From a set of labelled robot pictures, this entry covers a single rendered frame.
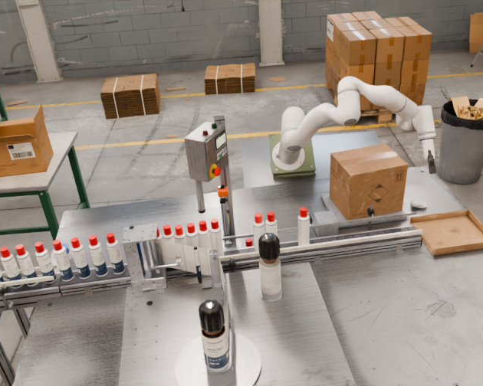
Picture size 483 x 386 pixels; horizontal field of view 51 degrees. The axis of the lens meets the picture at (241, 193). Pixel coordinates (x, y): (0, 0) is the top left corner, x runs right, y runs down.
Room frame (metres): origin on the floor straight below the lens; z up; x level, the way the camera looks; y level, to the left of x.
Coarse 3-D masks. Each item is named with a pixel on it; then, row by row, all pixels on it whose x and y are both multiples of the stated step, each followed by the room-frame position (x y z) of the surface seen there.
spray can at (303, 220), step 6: (300, 210) 1.85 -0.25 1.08; (306, 210) 1.85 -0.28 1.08; (300, 216) 1.85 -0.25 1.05; (306, 216) 1.84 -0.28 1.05; (300, 222) 1.84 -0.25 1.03; (306, 222) 1.83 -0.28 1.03; (300, 228) 1.84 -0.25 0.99; (306, 228) 1.83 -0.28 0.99; (300, 234) 1.84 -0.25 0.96; (306, 234) 1.83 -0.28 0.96; (300, 240) 1.84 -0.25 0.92; (306, 240) 1.83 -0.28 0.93
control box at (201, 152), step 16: (208, 128) 1.93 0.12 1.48; (224, 128) 1.93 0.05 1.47; (192, 144) 1.83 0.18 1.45; (208, 144) 1.82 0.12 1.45; (224, 144) 1.92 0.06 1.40; (192, 160) 1.84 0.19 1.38; (208, 160) 1.81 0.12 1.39; (224, 160) 1.91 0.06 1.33; (192, 176) 1.84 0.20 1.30; (208, 176) 1.81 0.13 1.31
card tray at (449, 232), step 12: (420, 216) 2.03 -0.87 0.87; (432, 216) 2.04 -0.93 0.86; (444, 216) 2.04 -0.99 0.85; (456, 216) 2.05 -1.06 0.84; (468, 216) 2.04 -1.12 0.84; (420, 228) 1.98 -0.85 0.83; (432, 228) 1.97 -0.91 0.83; (444, 228) 1.96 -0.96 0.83; (456, 228) 1.95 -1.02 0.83; (468, 228) 1.95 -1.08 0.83; (480, 228) 1.93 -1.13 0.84; (432, 240) 1.88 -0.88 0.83; (444, 240) 1.87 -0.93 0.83; (456, 240) 1.86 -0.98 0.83; (468, 240) 1.86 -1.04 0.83; (480, 240) 1.85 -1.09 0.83; (432, 252) 1.79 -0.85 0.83; (444, 252) 1.78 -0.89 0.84; (456, 252) 1.78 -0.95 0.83
